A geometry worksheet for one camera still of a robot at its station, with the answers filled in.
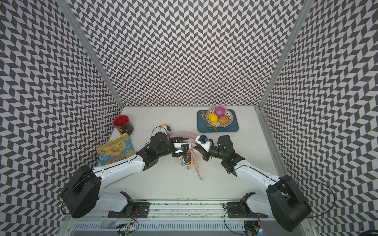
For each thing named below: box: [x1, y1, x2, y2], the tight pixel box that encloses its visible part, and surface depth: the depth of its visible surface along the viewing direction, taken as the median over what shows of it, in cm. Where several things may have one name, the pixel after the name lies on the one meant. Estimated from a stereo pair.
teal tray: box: [196, 109, 240, 133], surface depth 108 cm
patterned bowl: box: [205, 107, 234, 128], surface depth 110 cm
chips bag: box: [95, 132, 137, 167], surface depth 93 cm
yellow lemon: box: [208, 113, 219, 123], surface depth 108 cm
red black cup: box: [113, 115, 134, 136], surface depth 98 cm
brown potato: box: [218, 115, 230, 125], surface depth 107 cm
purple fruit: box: [214, 106, 226, 118], surface depth 110 cm
